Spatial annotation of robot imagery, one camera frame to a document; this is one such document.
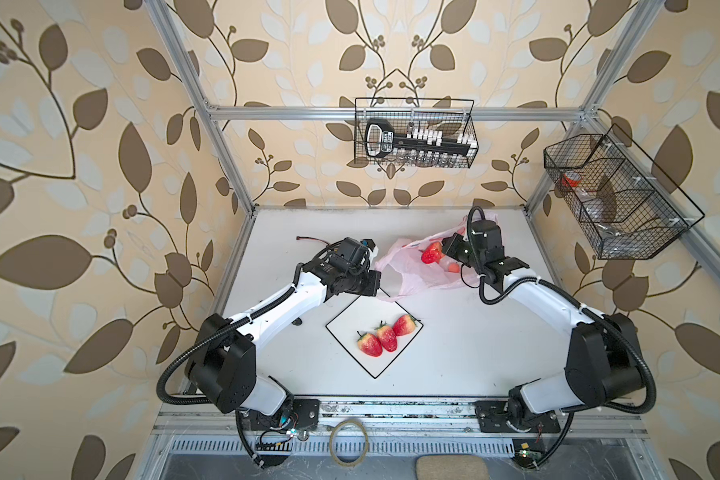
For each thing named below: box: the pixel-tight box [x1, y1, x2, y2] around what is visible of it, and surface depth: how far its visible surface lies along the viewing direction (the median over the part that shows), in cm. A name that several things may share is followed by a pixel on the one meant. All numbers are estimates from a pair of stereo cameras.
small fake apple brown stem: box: [419, 241, 444, 264], surface depth 88 cm
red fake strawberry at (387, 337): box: [374, 320, 398, 352], surface depth 85 cm
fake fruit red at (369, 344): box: [356, 330, 383, 357], surface depth 84 cm
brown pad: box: [416, 454, 490, 480], surface depth 67 cm
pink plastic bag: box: [375, 211, 499, 301], surface depth 84 cm
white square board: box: [325, 325, 424, 379], surface depth 85 cm
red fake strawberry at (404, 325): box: [392, 314, 418, 337], surface depth 87 cm
